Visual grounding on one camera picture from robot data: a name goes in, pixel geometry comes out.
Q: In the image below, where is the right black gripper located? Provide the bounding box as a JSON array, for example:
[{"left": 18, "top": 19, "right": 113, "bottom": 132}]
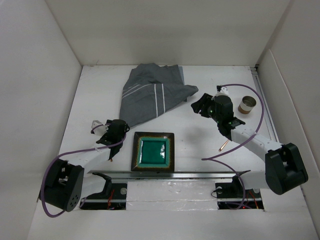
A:
[{"left": 190, "top": 93, "right": 222, "bottom": 124}]

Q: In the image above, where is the grey striped cloth napkin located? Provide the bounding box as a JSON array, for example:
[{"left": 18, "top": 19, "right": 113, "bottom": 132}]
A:
[{"left": 119, "top": 63, "right": 199, "bottom": 128}]

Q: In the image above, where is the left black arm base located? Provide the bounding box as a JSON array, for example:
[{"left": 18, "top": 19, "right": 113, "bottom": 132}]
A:
[{"left": 78, "top": 172, "right": 128, "bottom": 211}]

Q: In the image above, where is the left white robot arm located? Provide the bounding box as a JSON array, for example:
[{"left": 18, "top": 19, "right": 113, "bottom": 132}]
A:
[{"left": 38, "top": 119, "right": 130, "bottom": 218}]

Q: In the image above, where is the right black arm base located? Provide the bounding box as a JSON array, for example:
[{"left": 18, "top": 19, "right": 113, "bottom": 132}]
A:
[{"left": 211, "top": 175, "right": 264, "bottom": 210}]

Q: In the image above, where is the green square ceramic plate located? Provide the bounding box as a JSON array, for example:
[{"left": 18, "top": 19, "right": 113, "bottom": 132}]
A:
[{"left": 131, "top": 131, "right": 175, "bottom": 173}]

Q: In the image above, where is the metal cup with cork base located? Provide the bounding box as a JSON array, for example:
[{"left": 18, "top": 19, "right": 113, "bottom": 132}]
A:
[{"left": 238, "top": 96, "right": 257, "bottom": 115}]

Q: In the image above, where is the copper spoon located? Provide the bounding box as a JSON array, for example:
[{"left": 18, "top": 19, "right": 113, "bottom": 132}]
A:
[{"left": 218, "top": 139, "right": 230, "bottom": 152}]

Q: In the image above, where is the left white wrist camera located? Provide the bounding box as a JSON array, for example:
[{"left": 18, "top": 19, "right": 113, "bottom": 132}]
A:
[{"left": 90, "top": 120, "right": 108, "bottom": 136}]

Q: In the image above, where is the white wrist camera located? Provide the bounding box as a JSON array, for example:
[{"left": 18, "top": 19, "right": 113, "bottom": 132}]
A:
[
  {"left": 90, "top": 120, "right": 108, "bottom": 136},
  {"left": 215, "top": 85, "right": 229, "bottom": 97}
]

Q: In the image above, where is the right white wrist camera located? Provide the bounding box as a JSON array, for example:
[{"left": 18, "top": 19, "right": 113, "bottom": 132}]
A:
[{"left": 215, "top": 85, "right": 229, "bottom": 97}]

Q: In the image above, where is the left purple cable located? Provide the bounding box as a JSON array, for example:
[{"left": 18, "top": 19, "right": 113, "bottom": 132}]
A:
[{"left": 39, "top": 124, "right": 127, "bottom": 218}]

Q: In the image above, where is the purple cable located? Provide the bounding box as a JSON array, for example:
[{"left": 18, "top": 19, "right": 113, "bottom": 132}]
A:
[
  {"left": 39, "top": 124, "right": 127, "bottom": 218},
  {"left": 201, "top": 83, "right": 265, "bottom": 210}
]

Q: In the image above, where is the aluminium rail at table front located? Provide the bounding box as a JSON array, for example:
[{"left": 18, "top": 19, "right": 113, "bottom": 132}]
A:
[{"left": 89, "top": 170, "right": 235, "bottom": 180}]

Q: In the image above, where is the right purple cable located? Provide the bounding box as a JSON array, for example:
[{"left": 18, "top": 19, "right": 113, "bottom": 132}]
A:
[{"left": 201, "top": 83, "right": 265, "bottom": 210}]

